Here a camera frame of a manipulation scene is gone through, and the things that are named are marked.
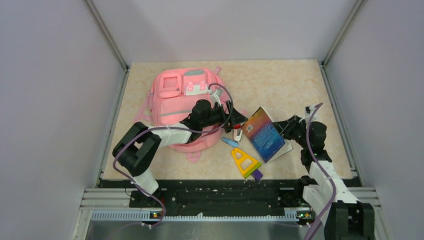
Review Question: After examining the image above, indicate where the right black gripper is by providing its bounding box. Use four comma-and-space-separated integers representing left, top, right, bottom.
272, 114, 310, 149

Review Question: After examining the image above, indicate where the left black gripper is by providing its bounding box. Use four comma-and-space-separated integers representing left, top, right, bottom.
200, 100, 248, 129

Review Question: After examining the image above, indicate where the colourful thin book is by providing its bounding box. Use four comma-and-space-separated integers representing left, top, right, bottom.
241, 107, 294, 163

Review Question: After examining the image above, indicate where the pink student backpack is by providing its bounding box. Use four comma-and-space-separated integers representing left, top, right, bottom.
133, 66, 234, 163

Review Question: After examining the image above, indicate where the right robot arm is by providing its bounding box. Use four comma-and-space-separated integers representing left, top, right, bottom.
273, 115, 376, 240

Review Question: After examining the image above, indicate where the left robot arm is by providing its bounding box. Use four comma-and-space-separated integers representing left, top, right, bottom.
112, 99, 248, 207

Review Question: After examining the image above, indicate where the small blue stapler piece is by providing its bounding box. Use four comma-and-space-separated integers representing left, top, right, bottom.
221, 137, 239, 148

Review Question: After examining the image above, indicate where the yellow green purple block toy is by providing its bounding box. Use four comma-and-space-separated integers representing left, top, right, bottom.
231, 148, 264, 182

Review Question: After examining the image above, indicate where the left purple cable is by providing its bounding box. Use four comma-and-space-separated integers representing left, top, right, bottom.
112, 83, 235, 229

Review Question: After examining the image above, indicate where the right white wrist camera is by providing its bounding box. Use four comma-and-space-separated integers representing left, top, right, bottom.
305, 105, 315, 117

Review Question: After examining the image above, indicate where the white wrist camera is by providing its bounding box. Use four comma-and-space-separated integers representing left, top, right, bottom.
207, 87, 224, 107
305, 105, 315, 117

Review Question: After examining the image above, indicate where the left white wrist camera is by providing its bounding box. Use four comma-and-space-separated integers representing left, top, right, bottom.
207, 87, 224, 107

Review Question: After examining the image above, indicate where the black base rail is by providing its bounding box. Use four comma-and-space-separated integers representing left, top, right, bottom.
99, 176, 320, 219

